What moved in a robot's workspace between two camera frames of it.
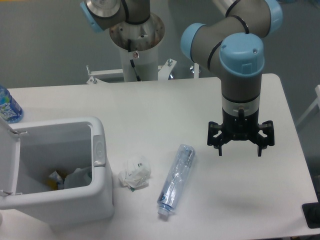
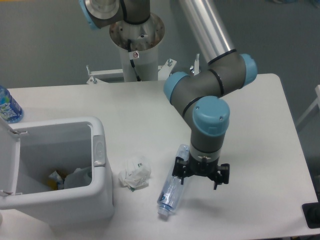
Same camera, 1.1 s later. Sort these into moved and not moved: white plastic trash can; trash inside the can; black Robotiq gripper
Moved: black Robotiq gripper
Not moved: trash inside the can; white plastic trash can
